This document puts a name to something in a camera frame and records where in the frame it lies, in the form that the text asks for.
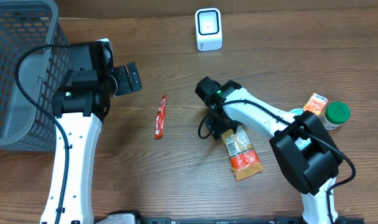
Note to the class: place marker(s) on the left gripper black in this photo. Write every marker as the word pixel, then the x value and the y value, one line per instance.
pixel 123 80

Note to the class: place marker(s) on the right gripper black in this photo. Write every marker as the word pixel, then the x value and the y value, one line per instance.
pixel 216 125

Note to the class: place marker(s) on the spaghetti pack orange ends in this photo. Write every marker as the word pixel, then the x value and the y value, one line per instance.
pixel 244 160

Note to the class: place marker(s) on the red chocolate bar wrapper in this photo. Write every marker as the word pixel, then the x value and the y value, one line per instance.
pixel 160 119

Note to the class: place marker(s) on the teal tissue pack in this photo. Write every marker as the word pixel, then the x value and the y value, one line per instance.
pixel 297 111

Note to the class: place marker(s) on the orange tissue pack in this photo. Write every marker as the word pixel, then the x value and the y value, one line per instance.
pixel 316 104

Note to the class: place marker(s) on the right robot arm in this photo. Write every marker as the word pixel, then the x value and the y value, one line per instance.
pixel 307 156

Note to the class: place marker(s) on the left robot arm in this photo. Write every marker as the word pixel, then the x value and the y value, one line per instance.
pixel 80 109

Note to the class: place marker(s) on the white barcode scanner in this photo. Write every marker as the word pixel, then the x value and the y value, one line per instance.
pixel 208 26

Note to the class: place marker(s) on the grey plastic mesh basket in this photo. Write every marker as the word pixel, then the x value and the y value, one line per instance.
pixel 32 48

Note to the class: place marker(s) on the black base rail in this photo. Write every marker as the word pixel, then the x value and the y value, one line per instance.
pixel 276 220

